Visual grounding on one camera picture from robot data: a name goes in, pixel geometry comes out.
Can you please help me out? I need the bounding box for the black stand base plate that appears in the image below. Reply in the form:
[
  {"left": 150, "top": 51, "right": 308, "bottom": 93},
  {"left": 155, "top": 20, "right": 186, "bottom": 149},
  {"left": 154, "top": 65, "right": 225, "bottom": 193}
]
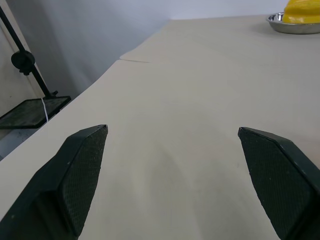
[{"left": 0, "top": 95, "right": 72, "bottom": 130}]

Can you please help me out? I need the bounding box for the black stand pole with knob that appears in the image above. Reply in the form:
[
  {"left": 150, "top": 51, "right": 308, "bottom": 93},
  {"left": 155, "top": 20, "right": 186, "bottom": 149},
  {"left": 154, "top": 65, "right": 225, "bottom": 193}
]
[{"left": 0, "top": 4, "right": 59, "bottom": 101}]

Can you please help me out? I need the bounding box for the yellow fruit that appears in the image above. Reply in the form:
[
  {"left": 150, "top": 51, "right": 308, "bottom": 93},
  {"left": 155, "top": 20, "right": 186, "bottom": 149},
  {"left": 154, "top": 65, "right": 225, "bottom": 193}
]
[{"left": 282, "top": 0, "right": 320, "bottom": 25}]

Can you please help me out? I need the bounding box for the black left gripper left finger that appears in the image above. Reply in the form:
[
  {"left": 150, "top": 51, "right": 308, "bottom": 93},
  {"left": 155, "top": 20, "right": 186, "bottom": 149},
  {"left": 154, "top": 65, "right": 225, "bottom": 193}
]
[{"left": 0, "top": 124, "right": 109, "bottom": 240}]

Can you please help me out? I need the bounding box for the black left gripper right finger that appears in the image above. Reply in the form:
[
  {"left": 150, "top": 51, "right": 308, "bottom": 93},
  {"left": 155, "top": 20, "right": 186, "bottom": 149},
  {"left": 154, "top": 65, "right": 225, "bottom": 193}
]
[{"left": 237, "top": 126, "right": 320, "bottom": 240}]

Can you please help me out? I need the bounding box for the silver metal bowl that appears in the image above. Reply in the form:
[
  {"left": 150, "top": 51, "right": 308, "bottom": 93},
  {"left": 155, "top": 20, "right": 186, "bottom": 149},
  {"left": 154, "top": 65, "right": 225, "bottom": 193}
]
[{"left": 265, "top": 12, "right": 320, "bottom": 35}]

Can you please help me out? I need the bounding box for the white string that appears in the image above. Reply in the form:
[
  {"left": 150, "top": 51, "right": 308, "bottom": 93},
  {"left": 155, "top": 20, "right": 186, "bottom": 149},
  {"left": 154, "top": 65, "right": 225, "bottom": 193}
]
[{"left": 40, "top": 97, "right": 50, "bottom": 123}]

